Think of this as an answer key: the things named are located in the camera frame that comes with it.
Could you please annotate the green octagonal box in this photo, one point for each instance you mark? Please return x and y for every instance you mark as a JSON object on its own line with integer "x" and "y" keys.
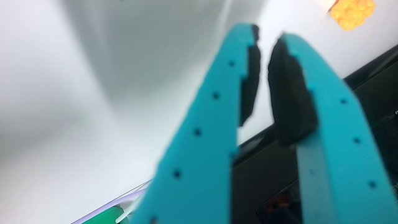
{"x": 105, "y": 217}

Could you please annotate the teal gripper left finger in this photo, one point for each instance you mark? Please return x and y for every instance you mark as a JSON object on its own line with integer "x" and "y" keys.
{"x": 199, "y": 149}

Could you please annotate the yellow honeycomb basket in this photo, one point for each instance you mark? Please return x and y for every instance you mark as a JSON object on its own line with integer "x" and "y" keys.
{"x": 353, "y": 14}

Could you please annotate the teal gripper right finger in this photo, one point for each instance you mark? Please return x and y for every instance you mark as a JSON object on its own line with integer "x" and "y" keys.
{"x": 339, "y": 155}

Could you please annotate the black laptop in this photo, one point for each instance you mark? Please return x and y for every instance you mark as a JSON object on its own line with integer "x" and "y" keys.
{"x": 264, "y": 180}

